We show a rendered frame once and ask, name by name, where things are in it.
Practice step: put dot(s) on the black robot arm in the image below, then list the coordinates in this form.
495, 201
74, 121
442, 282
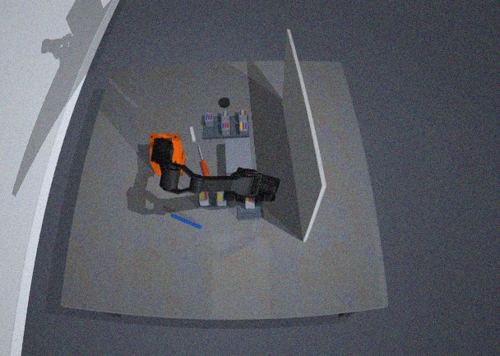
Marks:
244, 182

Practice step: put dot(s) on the orange-handled screwdriver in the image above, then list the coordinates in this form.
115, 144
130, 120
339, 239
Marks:
203, 164

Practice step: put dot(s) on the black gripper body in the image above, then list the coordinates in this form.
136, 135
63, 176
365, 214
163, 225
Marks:
229, 196

